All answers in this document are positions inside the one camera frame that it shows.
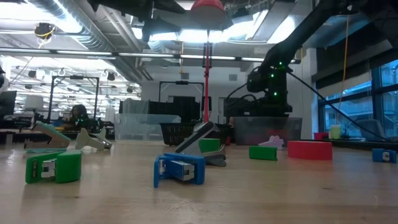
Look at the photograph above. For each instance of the pale lilac staple remover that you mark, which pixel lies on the pale lilac staple remover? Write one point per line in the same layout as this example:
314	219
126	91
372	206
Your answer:
273	143

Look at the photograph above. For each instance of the green block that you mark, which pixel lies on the green block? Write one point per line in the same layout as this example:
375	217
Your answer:
262	153

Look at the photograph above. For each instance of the large grey stapler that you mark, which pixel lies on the large grey stapler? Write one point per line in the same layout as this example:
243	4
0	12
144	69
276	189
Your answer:
194	144

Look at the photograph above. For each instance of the small blue staple remover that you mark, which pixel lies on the small blue staple remover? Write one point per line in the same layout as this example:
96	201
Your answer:
377	155

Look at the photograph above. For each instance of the silver stapler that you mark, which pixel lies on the silver stapler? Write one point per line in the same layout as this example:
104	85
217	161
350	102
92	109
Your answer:
85	141

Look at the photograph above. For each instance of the teal stapler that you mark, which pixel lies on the teal stapler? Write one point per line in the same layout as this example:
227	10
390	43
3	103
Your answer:
53	130

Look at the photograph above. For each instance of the green stapler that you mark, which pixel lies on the green stapler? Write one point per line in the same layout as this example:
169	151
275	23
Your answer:
68	168

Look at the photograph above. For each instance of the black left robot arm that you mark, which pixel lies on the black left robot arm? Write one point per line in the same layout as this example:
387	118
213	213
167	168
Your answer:
124	7

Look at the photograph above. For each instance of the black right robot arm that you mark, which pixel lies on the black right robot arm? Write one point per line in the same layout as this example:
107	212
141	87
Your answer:
298	40

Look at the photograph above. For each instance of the blue stapler in front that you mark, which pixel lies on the blue stapler in front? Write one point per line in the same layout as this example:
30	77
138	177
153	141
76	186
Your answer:
186	158

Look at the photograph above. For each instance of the grey translucent plastic bin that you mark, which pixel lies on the grey translucent plastic bin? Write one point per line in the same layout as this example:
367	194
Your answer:
267	130

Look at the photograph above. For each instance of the red desk lamp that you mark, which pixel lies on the red desk lamp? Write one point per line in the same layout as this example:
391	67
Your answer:
207	12

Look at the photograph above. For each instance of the red container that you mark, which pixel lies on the red container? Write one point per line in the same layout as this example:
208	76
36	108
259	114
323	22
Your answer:
320	136

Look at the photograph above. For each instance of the pale green cup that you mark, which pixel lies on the pale green cup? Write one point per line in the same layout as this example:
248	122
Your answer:
335	132

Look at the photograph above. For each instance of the overhead light bar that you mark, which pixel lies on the overhead light bar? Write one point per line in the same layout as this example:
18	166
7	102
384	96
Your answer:
93	53

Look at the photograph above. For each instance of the black background equipment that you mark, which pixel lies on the black background equipment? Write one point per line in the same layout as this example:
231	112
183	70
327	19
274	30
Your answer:
183	109

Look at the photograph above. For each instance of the clear plastic bin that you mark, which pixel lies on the clear plastic bin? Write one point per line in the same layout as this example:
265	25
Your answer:
140	127

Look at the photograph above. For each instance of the black slotted plastic basket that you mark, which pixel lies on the black slotted plastic basket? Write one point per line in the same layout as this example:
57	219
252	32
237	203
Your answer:
174	133

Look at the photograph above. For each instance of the person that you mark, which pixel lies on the person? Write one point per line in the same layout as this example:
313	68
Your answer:
77	112

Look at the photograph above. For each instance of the black ceiling device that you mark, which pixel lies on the black ceiling device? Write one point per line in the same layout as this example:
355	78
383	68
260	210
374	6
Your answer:
43	30

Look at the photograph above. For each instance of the white background lamp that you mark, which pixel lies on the white background lamp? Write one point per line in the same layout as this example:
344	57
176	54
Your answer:
33	102

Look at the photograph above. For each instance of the dark background monitor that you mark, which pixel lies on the dark background monitor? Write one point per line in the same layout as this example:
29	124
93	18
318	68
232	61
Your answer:
7	102

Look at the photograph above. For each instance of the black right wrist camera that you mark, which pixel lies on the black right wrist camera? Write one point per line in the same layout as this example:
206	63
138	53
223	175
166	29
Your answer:
255	81

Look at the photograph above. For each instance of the low black background frame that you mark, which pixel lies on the low black background frame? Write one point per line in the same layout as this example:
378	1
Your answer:
182	82

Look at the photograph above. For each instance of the tall black background frame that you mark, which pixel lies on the tall black background frame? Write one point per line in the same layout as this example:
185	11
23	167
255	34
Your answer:
74	77

